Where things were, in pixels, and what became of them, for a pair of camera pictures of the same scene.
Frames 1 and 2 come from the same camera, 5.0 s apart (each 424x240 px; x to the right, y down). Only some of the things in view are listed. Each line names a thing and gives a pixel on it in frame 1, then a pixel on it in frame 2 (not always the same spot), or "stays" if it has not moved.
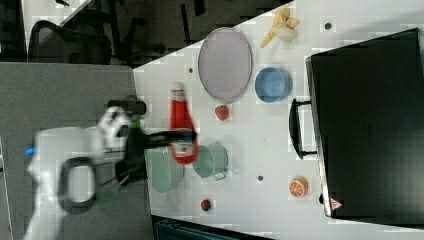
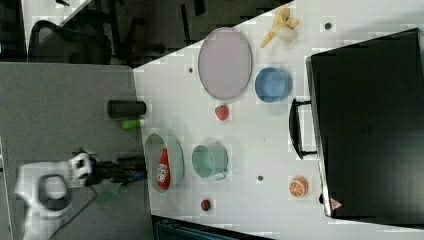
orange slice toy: (299, 186) stays
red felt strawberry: (222, 112) stays
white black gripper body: (120, 133) -> (79, 166)
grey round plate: (225, 65) stays
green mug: (212, 161) stays
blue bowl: (273, 85) stays
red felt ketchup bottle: (181, 118) -> (163, 176)
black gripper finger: (168, 137) -> (123, 170)
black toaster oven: (365, 123) stays
